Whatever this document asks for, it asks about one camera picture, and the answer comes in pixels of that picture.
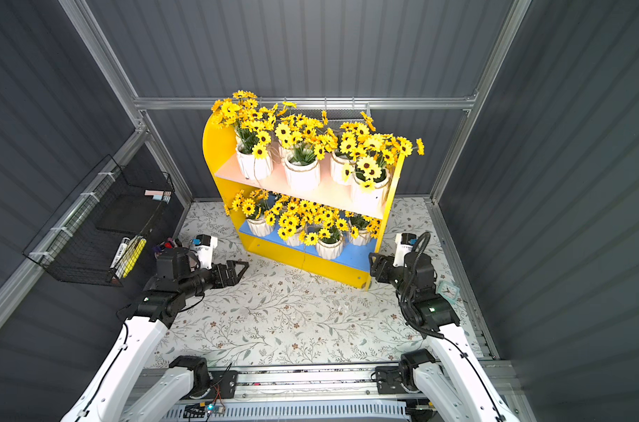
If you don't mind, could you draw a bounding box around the lower shelf far-right sunflower pot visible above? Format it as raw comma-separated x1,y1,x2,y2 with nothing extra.
345,211,381,246

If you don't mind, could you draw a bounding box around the lower shelf middle sunflower pot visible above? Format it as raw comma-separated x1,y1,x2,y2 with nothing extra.
265,194,320,247

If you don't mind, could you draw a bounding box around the sunflower pot taken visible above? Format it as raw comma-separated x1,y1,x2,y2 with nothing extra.
327,112,375,186
275,110,331,192

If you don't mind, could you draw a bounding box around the top shelf far-right sunflower pot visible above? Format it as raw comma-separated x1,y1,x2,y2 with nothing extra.
350,132,425,209

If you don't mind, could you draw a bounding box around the yellow marker in basket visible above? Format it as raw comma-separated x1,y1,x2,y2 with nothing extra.
116,237,146,279

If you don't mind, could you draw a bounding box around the shelf far-right sunflower pot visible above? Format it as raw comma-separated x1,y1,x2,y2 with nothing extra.
345,211,381,246
350,132,425,209

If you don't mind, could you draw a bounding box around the lower shelf right-front sunflower pot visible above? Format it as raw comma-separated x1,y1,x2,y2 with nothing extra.
301,207,350,260

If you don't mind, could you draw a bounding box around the top shelf far-left sunflower pot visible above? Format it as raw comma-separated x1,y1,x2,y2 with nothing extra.
211,90,298,180

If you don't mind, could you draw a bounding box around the white marker in basket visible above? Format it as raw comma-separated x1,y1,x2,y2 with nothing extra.
110,237,131,268

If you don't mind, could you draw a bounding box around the small teal alarm clock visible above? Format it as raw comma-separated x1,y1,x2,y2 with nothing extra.
437,280,461,305

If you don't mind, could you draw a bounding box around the black wire wall basket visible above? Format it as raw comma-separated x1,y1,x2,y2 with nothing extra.
23,156,175,288

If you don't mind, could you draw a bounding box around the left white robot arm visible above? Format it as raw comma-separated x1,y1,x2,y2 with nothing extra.
62,246,249,421

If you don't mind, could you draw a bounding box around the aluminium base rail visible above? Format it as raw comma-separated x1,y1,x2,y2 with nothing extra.
123,359,516,422

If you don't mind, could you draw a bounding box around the lower shelf left sunflower pot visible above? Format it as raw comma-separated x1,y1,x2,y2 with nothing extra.
224,188,276,237

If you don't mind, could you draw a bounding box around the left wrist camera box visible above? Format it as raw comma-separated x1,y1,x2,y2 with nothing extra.
192,234,218,269

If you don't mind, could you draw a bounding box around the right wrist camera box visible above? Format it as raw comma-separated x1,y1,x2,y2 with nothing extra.
393,233,417,267

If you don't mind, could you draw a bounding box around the yellow wooden shelf unit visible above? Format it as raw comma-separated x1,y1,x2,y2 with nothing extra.
202,107,406,291

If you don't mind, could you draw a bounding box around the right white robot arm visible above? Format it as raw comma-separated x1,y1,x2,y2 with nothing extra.
369,251,518,421

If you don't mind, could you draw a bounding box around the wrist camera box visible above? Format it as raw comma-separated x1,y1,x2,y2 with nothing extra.
393,233,417,267
192,234,218,269

